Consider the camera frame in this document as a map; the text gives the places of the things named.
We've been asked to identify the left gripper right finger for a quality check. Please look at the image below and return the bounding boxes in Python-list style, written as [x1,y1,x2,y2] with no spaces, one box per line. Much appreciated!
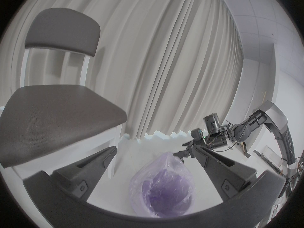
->
[192,144,257,202]

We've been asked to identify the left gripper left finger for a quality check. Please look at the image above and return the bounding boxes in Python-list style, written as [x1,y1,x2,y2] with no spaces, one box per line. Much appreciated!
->
[52,146,118,201]

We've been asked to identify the purple plastic bag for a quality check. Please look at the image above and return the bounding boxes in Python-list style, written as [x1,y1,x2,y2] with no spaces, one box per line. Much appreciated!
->
[129,152,196,218]

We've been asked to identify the white trash bin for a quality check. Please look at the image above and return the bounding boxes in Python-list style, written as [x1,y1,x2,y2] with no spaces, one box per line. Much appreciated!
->
[131,172,194,218]

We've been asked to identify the white curtain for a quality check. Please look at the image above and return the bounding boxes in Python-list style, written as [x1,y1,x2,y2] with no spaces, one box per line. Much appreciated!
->
[135,0,245,140]
[7,0,190,141]

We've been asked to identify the dark grey padded chair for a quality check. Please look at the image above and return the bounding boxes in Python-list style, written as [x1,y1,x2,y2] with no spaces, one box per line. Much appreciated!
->
[0,8,128,178]

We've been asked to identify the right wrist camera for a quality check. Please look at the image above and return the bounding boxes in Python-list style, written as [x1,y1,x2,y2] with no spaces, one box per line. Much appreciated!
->
[191,128,204,142]

